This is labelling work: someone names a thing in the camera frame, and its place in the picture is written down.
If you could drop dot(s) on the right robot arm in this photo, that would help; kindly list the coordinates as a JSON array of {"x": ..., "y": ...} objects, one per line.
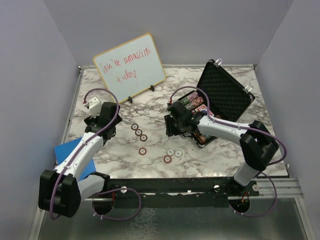
[{"x": 257, "y": 144}]

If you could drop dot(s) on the white whiteboard yellow frame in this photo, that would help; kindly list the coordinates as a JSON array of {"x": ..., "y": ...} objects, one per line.
[{"x": 130, "y": 68}]

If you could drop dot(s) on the black poker chip case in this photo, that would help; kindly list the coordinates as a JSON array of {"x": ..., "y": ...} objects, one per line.
[{"x": 228, "y": 98}]

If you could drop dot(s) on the red playing card deck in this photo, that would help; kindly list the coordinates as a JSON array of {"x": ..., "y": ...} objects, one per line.
[{"x": 208, "y": 111}]

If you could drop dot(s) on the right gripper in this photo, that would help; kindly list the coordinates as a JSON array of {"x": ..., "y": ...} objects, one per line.
[{"x": 170, "y": 130}]

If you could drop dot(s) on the white 1 poker chip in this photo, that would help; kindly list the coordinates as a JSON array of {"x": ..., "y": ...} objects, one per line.
[
  {"x": 170, "y": 152},
  {"x": 178, "y": 153}
]

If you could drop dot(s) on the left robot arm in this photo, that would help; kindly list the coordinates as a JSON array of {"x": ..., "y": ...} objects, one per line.
[{"x": 62, "y": 189}]

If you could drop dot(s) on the red 5 poker chip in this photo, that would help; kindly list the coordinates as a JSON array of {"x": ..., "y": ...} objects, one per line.
[
  {"x": 142, "y": 151},
  {"x": 167, "y": 159}
]

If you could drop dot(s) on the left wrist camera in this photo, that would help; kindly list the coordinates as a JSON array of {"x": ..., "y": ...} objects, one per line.
[{"x": 94, "y": 106}]

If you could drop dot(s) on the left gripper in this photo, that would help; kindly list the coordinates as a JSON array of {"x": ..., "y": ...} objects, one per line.
[{"x": 90, "y": 119}]

